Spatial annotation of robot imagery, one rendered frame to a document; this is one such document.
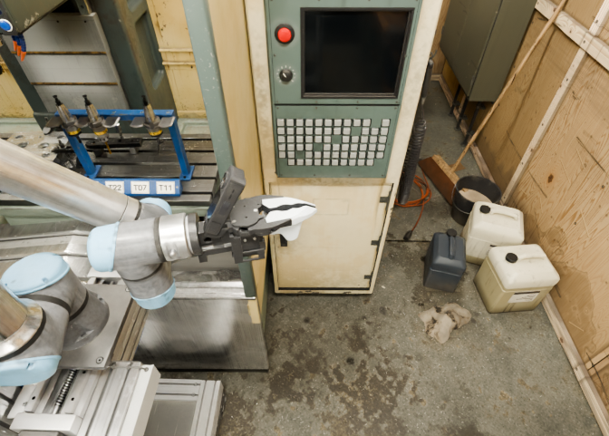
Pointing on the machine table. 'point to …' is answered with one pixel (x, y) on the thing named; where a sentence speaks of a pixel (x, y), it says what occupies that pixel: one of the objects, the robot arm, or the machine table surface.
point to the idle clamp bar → (115, 145)
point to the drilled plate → (41, 143)
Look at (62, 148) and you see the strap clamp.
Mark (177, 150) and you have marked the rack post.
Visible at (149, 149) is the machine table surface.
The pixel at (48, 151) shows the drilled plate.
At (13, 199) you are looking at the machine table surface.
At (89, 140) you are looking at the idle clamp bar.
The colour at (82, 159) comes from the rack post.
